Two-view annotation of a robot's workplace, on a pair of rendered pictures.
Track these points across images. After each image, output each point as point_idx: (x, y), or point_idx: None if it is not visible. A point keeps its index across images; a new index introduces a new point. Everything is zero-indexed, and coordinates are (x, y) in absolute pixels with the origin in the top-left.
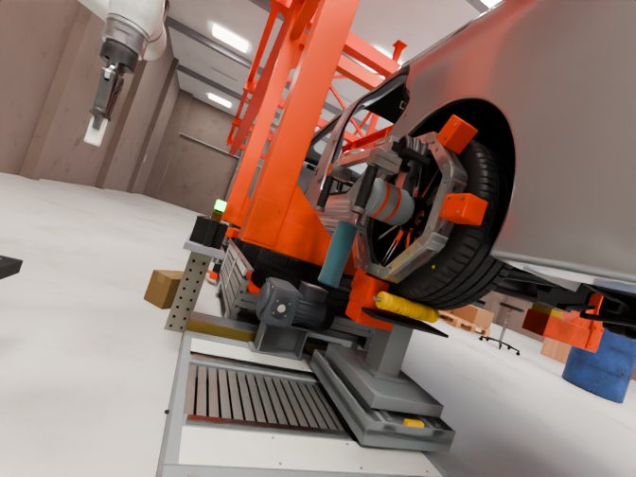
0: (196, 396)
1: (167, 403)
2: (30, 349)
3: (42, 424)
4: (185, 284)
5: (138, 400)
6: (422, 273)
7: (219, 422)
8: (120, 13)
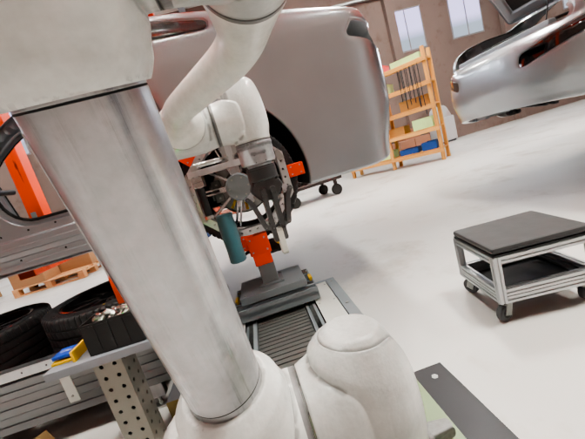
0: None
1: (299, 386)
2: None
3: None
4: (141, 395)
5: (304, 400)
6: (283, 211)
7: None
8: (269, 135)
